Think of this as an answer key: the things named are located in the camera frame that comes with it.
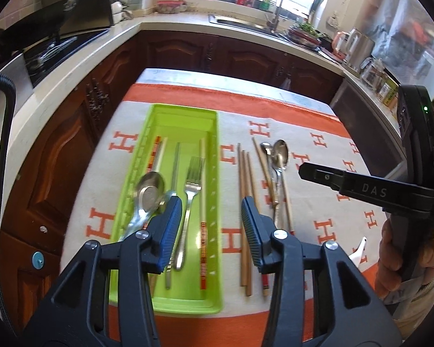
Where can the plastic wall sheet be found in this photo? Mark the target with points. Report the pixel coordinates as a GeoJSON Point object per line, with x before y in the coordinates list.
{"type": "Point", "coordinates": [405, 36]}

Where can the person's right forearm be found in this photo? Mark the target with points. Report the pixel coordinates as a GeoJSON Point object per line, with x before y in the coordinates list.
{"type": "Point", "coordinates": [419, 307]}

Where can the glass pitcher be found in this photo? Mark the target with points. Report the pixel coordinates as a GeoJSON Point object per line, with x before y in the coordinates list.
{"type": "Point", "coordinates": [372, 76]}

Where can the clear food container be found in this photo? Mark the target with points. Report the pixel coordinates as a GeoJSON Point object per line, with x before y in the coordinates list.
{"type": "Point", "coordinates": [170, 7]}

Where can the black gas stove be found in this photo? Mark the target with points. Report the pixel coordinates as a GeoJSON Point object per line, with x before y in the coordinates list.
{"type": "Point", "coordinates": [61, 52]}

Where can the short metal soup spoon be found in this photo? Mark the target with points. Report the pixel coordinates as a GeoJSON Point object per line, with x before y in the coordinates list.
{"type": "Point", "coordinates": [150, 193]}

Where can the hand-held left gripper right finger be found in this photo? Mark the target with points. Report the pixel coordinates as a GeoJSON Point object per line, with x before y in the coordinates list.
{"type": "Point", "coordinates": [253, 231]}

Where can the white ceramic spoon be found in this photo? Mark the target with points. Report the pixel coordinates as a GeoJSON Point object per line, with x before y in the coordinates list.
{"type": "Point", "coordinates": [360, 249]}

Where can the metal chopstick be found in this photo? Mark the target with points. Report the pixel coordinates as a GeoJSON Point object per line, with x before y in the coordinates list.
{"type": "Point", "coordinates": [176, 166]}

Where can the green dish soap bottle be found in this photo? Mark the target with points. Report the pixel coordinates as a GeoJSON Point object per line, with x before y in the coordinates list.
{"type": "Point", "coordinates": [266, 3]}

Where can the white steel electric kettle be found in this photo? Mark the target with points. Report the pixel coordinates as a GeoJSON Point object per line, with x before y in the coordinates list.
{"type": "Point", "coordinates": [360, 48]}

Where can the green plastic utensil tray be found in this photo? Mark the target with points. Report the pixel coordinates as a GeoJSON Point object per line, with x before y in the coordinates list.
{"type": "Point", "coordinates": [188, 126]}

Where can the orange printed blanket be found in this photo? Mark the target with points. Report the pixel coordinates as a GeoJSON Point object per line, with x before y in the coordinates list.
{"type": "Point", "coordinates": [231, 123]}

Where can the metal fork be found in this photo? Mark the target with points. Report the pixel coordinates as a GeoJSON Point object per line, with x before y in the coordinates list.
{"type": "Point", "coordinates": [194, 168]}

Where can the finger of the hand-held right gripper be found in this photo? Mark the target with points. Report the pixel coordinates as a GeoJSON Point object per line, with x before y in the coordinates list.
{"type": "Point", "coordinates": [322, 177]}

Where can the basin of green vegetables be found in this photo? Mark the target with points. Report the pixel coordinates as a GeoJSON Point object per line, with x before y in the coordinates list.
{"type": "Point", "coordinates": [305, 34]}

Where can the steel kitchen sink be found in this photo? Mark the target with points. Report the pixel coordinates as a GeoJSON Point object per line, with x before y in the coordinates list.
{"type": "Point", "coordinates": [238, 23]}

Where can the stainless steel panel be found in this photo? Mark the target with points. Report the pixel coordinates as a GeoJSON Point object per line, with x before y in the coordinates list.
{"type": "Point", "coordinates": [12, 70]}

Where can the hanging plastic bag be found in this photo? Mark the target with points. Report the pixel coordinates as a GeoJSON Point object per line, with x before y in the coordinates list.
{"type": "Point", "coordinates": [286, 84]}

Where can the glass-door cabinet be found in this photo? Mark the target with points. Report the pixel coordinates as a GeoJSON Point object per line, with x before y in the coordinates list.
{"type": "Point", "coordinates": [369, 133]}

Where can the black range hood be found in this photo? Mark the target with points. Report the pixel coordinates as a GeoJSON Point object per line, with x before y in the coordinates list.
{"type": "Point", "coordinates": [79, 11]}

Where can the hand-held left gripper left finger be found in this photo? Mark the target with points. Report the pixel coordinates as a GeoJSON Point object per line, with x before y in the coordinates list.
{"type": "Point", "coordinates": [168, 231]}

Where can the wooden chopstick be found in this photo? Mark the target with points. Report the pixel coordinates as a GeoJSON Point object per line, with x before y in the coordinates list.
{"type": "Point", "coordinates": [241, 188]}
{"type": "Point", "coordinates": [262, 162]}
{"type": "Point", "coordinates": [246, 282]}

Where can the white kitchen countertop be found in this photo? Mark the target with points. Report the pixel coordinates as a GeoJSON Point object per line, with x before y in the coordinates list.
{"type": "Point", "coordinates": [159, 23]}

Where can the green box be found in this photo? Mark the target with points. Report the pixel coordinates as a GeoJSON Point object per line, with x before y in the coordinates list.
{"type": "Point", "coordinates": [390, 94]}

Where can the dark wooden base cabinets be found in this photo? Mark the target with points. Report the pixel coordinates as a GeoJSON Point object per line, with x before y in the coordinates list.
{"type": "Point", "coordinates": [58, 151]}

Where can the steel kitchen faucet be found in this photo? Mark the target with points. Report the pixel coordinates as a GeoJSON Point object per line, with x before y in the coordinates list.
{"type": "Point", "coordinates": [275, 11]}

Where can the person's right hand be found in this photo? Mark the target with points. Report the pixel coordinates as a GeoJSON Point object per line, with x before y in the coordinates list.
{"type": "Point", "coordinates": [388, 256]}

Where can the long metal spoon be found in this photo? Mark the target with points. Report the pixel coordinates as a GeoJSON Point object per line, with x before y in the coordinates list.
{"type": "Point", "coordinates": [281, 151]}

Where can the blue round adhesive hook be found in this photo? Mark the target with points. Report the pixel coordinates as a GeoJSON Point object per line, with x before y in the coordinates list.
{"type": "Point", "coordinates": [38, 260]}

